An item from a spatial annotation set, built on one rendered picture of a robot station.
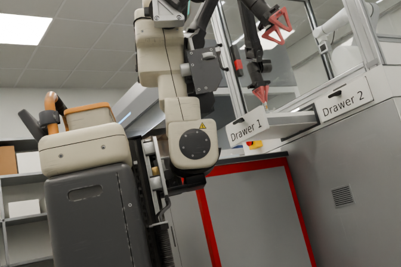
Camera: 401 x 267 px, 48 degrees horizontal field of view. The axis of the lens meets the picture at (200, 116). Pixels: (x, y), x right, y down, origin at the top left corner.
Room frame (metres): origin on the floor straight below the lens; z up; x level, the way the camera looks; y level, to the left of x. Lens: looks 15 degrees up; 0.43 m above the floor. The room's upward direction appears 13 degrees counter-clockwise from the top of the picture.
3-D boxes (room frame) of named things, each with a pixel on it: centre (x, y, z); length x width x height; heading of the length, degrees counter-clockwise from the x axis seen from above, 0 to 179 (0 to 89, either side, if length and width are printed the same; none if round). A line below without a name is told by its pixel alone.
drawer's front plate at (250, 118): (2.06, -0.20, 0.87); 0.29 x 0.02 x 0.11; 34
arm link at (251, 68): (2.07, -0.31, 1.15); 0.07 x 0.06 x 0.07; 124
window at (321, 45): (2.22, -0.51, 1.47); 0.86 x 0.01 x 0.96; 34
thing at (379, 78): (2.48, -0.88, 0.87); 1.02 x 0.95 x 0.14; 34
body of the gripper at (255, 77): (2.07, -0.31, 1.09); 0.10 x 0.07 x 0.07; 125
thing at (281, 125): (2.18, -0.37, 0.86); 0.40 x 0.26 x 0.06; 124
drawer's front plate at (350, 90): (1.98, -0.64, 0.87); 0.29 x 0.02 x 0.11; 34
